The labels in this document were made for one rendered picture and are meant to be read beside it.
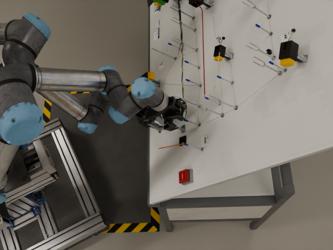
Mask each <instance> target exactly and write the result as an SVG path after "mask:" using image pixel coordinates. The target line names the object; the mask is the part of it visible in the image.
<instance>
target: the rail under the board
mask: <svg viewBox="0 0 333 250"><path fill-rule="evenodd" d="M148 72H150V6H149V7H148ZM148 207H160V203H157V204H153V205H151V204H150V127H148Z"/></svg>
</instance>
